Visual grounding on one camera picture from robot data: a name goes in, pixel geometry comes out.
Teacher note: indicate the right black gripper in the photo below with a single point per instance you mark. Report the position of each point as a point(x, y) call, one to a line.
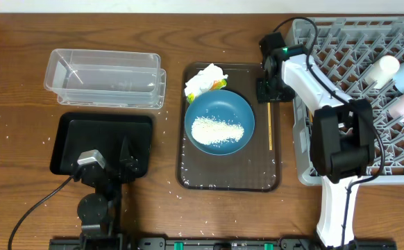
point(263, 96)

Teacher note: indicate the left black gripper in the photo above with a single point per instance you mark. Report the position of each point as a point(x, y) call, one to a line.
point(135, 168)

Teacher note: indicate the wooden chopstick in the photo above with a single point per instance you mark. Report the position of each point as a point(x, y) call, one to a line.
point(269, 123)

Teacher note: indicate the dark blue plate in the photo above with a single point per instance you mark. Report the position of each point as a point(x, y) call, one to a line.
point(221, 105)

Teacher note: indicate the white green cup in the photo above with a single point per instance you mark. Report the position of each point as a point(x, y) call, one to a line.
point(382, 71)

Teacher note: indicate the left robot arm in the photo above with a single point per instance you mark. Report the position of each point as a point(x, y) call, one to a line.
point(100, 211)

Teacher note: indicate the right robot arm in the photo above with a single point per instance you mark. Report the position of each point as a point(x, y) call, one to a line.
point(342, 135)

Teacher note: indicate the grey dishwasher rack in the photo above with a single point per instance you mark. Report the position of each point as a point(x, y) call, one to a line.
point(345, 49)

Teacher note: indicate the green yellow snack wrapper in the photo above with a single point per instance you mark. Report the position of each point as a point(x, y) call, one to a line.
point(217, 85)

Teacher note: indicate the black plastic bin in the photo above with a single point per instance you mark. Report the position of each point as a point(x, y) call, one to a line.
point(79, 132)

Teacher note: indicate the crumpled white tissue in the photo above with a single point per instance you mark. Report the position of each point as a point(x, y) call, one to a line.
point(204, 80)

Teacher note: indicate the pile of white rice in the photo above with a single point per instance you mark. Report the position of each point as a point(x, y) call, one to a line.
point(209, 131)

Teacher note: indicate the brown serving tray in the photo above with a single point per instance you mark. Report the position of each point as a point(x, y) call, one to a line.
point(253, 168)

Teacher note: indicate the clear plastic bin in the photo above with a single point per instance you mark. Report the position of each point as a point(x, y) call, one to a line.
point(118, 79)

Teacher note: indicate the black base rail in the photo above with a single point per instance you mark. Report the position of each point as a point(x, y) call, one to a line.
point(188, 243)

